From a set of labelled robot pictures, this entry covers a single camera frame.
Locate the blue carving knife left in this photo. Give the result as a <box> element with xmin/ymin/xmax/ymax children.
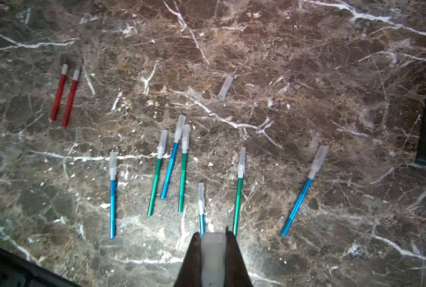
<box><xmin>109</xmin><ymin>152</ymin><xmax>117</xmax><ymax>239</ymax></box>

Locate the red carving knife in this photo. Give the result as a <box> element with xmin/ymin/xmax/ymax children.
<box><xmin>50</xmin><ymin>64</ymin><xmax>68</xmax><ymax>121</ymax></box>
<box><xmin>62</xmin><ymin>69</ymin><xmax>80</xmax><ymax>127</ymax></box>

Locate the green carving knife right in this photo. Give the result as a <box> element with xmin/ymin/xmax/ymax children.
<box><xmin>233</xmin><ymin>147</ymin><xmax>246</xmax><ymax>236</ymax></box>

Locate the green carving knife middle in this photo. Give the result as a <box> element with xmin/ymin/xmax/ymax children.
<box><xmin>178</xmin><ymin>124</ymin><xmax>190</xmax><ymax>213</ymax></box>

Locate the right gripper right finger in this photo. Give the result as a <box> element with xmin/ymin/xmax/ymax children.
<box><xmin>225</xmin><ymin>227</ymin><xmax>253</xmax><ymax>287</ymax></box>

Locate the green carving knife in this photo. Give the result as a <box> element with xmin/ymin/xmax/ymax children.
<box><xmin>233</xmin><ymin>147</ymin><xmax>246</xmax><ymax>236</ymax></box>
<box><xmin>178</xmin><ymin>124</ymin><xmax>190</xmax><ymax>213</ymax></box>
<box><xmin>147</xmin><ymin>130</ymin><xmax>168</xmax><ymax>217</ymax></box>

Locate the blue carving knife right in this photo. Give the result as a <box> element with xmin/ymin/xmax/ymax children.
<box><xmin>281</xmin><ymin>145</ymin><xmax>329</xmax><ymax>237</ymax></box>

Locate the blue carving knife front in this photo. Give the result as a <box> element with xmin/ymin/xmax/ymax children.
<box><xmin>198</xmin><ymin>182</ymin><xmax>206</xmax><ymax>237</ymax></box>

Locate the black front mounting rail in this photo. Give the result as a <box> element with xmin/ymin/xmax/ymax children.
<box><xmin>0</xmin><ymin>248</ymin><xmax>77</xmax><ymax>287</ymax></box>

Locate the blue carving knife middle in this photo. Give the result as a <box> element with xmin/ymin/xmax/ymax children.
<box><xmin>161</xmin><ymin>114</ymin><xmax>186</xmax><ymax>200</ymax></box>

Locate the green carving knife left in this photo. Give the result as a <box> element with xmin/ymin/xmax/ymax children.
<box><xmin>147</xmin><ymin>130</ymin><xmax>168</xmax><ymax>217</ymax></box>

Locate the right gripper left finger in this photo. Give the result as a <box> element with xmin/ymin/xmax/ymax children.
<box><xmin>174</xmin><ymin>232</ymin><xmax>202</xmax><ymax>287</ymax></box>

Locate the translucent protective cap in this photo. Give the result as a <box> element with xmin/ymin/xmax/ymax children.
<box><xmin>218</xmin><ymin>75</ymin><xmax>234</xmax><ymax>100</ymax></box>
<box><xmin>200</xmin><ymin>233</ymin><xmax>227</xmax><ymax>287</ymax></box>

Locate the blue carving knife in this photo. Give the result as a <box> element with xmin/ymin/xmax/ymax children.
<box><xmin>109</xmin><ymin>152</ymin><xmax>117</xmax><ymax>239</ymax></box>
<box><xmin>281</xmin><ymin>145</ymin><xmax>329</xmax><ymax>237</ymax></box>
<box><xmin>198</xmin><ymin>182</ymin><xmax>206</xmax><ymax>237</ymax></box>
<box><xmin>161</xmin><ymin>114</ymin><xmax>186</xmax><ymax>200</ymax></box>

